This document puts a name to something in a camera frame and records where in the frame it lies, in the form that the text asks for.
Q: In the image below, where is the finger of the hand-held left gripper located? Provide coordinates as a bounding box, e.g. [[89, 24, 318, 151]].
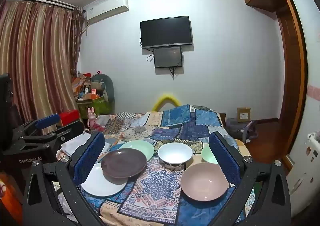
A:
[[19, 121, 85, 145], [13, 113, 61, 137]]

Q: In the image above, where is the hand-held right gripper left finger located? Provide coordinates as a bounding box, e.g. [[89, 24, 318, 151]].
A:
[[22, 132, 106, 226]]

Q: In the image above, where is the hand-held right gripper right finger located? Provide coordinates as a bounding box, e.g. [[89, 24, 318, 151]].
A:
[[209, 131, 292, 226]]

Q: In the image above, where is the green bowl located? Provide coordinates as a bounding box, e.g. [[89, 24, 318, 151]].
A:
[[201, 145, 220, 165]]

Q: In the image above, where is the white plate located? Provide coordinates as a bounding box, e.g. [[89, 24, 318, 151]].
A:
[[80, 162, 128, 197]]

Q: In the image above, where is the pink bowl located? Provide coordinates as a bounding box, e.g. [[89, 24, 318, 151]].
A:
[[180, 163, 229, 202]]

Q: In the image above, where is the brown plate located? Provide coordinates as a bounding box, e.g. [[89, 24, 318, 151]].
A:
[[101, 148, 147, 179]]

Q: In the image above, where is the white bowl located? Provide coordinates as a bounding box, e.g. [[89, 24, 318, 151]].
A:
[[157, 142, 193, 171]]

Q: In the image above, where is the green plate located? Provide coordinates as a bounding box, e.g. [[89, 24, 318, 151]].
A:
[[119, 140, 155, 162]]

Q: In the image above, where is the red box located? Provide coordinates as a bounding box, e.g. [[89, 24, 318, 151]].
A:
[[59, 109, 79, 125]]

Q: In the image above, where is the white cloth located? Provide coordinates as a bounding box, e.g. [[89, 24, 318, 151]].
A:
[[61, 132, 110, 156]]

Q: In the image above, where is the pink bunny toy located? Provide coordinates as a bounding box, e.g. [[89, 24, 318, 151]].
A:
[[87, 107, 98, 129]]

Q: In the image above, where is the grey bag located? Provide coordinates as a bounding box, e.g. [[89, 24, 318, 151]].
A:
[[226, 118, 258, 144]]

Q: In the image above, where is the green bag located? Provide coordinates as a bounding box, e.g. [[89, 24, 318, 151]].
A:
[[77, 96, 112, 119]]

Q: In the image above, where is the orange patterned cloth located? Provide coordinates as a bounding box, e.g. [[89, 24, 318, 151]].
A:
[[72, 76, 88, 94]]

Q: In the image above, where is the orange printed garment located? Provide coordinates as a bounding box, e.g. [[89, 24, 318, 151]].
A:
[[0, 171, 23, 226]]

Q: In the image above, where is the cardboard box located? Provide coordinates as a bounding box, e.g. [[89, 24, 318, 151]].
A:
[[237, 107, 251, 123]]

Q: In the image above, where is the striped brown curtain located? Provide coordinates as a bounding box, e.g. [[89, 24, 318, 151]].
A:
[[0, 0, 84, 136]]

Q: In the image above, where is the patchwork blanket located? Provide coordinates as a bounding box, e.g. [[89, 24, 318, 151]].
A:
[[56, 104, 258, 226]]

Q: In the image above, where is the white stickered appliance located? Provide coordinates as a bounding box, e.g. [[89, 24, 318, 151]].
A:
[[286, 130, 320, 216]]

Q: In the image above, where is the yellow fuzzy hoop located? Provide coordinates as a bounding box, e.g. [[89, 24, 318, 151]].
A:
[[152, 93, 182, 111]]

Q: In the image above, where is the white air conditioner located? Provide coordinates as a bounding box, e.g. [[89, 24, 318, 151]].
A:
[[86, 0, 129, 25]]

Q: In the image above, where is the wooden door frame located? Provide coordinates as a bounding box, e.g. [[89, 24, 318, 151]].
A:
[[275, 0, 308, 166]]

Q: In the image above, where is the small black wall monitor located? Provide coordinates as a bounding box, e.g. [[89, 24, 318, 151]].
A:
[[153, 46, 183, 69]]

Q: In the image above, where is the black wall television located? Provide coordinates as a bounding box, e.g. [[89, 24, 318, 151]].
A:
[[140, 16, 193, 49]]

